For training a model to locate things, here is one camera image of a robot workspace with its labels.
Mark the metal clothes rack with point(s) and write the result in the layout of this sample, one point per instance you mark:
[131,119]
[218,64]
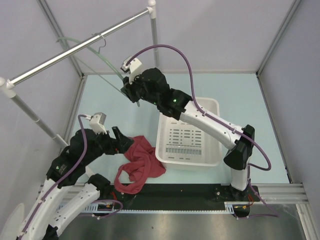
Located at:
[7,85]

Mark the white slotted cable duct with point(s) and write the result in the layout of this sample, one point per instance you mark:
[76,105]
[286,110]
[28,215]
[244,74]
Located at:
[96,209]

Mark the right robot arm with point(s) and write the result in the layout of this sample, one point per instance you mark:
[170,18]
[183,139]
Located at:
[151,86]

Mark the red tank top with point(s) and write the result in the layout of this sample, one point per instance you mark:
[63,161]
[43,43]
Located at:
[142,165]

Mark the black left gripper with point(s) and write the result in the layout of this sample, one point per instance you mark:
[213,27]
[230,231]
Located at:
[119,145]

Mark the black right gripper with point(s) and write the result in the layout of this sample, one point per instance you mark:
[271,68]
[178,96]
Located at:
[128,88]

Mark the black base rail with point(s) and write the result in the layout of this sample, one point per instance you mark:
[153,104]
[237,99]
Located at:
[184,196]

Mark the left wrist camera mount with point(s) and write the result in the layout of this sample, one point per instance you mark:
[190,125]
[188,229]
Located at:
[96,122]

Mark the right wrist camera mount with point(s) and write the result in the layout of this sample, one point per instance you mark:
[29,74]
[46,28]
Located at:
[133,67]

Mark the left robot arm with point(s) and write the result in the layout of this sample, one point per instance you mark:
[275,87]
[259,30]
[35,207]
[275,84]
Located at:
[44,221]

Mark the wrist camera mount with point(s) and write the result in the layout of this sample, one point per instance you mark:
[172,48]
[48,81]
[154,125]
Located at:
[133,67]
[96,122]

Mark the mint green plastic hanger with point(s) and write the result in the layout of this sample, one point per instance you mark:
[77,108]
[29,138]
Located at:
[66,40]

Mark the white plastic basket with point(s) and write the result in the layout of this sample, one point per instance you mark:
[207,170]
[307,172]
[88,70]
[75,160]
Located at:
[182,146]

